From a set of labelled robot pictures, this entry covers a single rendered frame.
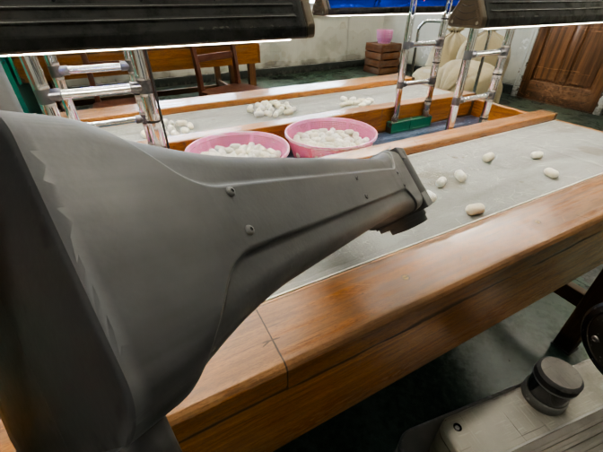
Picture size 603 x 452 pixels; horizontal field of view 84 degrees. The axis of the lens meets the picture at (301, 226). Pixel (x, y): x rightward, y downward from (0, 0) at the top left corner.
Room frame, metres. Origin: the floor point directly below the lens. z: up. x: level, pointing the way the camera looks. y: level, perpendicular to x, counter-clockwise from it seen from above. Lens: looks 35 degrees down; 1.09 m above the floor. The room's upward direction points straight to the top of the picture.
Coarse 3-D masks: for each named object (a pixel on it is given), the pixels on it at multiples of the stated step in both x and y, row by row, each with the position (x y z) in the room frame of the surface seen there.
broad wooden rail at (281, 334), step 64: (576, 192) 0.59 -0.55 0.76; (384, 256) 0.41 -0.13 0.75; (448, 256) 0.39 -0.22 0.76; (512, 256) 0.39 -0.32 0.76; (576, 256) 0.50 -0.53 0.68; (256, 320) 0.27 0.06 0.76; (320, 320) 0.27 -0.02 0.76; (384, 320) 0.27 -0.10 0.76; (448, 320) 0.33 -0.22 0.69; (256, 384) 0.19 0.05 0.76; (320, 384) 0.23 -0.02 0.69; (384, 384) 0.28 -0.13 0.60; (0, 448) 0.13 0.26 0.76; (192, 448) 0.16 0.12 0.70; (256, 448) 0.19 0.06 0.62
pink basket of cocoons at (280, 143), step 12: (228, 132) 0.94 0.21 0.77; (240, 132) 0.94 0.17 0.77; (252, 132) 0.94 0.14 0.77; (264, 132) 0.94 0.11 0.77; (192, 144) 0.85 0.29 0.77; (204, 144) 0.88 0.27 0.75; (216, 144) 0.91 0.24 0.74; (240, 144) 0.93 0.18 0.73; (264, 144) 0.92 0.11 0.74; (276, 144) 0.90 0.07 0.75; (288, 144) 0.84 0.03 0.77
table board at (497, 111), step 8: (480, 104) 1.41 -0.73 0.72; (496, 104) 1.35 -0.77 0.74; (472, 112) 1.43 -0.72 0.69; (480, 112) 1.40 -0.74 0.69; (496, 112) 1.34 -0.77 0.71; (504, 112) 1.31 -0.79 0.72; (512, 112) 1.28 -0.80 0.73; (520, 112) 1.26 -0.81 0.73; (528, 112) 1.24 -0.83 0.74; (560, 120) 1.15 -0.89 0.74
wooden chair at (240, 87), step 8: (192, 48) 2.83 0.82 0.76; (232, 48) 3.11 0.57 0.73; (192, 56) 2.83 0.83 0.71; (200, 56) 2.88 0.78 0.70; (208, 56) 2.94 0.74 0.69; (216, 56) 3.00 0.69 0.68; (224, 56) 3.06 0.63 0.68; (232, 56) 3.11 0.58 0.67; (232, 64) 3.12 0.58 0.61; (200, 72) 2.83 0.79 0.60; (200, 80) 2.81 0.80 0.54; (200, 88) 2.81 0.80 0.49; (216, 88) 2.92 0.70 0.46; (224, 88) 2.92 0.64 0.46; (232, 88) 2.94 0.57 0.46; (240, 88) 2.95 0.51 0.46; (248, 88) 2.94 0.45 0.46; (256, 88) 2.93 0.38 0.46; (264, 88) 2.92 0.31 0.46
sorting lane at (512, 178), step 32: (544, 128) 1.06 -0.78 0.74; (576, 128) 1.06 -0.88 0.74; (416, 160) 0.81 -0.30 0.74; (448, 160) 0.81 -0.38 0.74; (480, 160) 0.81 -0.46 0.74; (512, 160) 0.81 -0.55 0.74; (544, 160) 0.81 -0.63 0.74; (576, 160) 0.81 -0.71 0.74; (448, 192) 0.64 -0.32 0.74; (480, 192) 0.64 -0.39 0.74; (512, 192) 0.64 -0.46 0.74; (544, 192) 0.64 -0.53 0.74; (448, 224) 0.51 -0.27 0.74; (352, 256) 0.42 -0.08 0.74; (288, 288) 0.35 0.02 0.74
